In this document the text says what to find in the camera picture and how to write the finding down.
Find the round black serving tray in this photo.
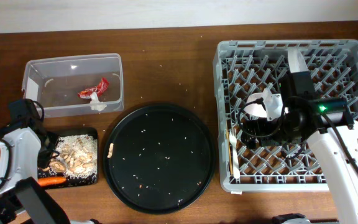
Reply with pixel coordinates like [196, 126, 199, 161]
[103, 103, 216, 215]

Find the grey plate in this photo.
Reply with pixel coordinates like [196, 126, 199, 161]
[287, 47, 308, 73]

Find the red snack wrapper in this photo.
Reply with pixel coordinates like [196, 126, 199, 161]
[77, 78, 109, 99]

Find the brown food lump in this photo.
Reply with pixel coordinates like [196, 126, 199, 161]
[49, 161, 66, 173]

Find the pink bowl with food scraps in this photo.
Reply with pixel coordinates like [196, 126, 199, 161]
[244, 93, 267, 118]

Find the orange carrot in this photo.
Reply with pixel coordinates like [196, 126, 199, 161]
[38, 177, 67, 187]

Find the clear plastic bin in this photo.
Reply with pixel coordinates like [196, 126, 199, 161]
[22, 53, 124, 118]

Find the white tissue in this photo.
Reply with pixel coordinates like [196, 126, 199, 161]
[89, 92, 107, 112]

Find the black rectangular tray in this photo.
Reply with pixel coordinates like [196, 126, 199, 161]
[37, 127, 99, 189]

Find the small beige food piece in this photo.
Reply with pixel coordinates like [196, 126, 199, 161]
[107, 143, 114, 159]

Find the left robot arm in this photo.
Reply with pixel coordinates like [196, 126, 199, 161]
[0, 99, 98, 223]

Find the pile of food scraps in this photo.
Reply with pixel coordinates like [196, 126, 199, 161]
[42, 134, 98, 179]

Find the wooden chopstick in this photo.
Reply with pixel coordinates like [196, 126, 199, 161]
[226, 126, 233, 176]

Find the grey dishwasher rack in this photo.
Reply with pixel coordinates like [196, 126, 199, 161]
[213, 40, 358, 194]

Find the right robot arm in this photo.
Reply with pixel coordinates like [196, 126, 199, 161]
[237, 71, 358, 223]

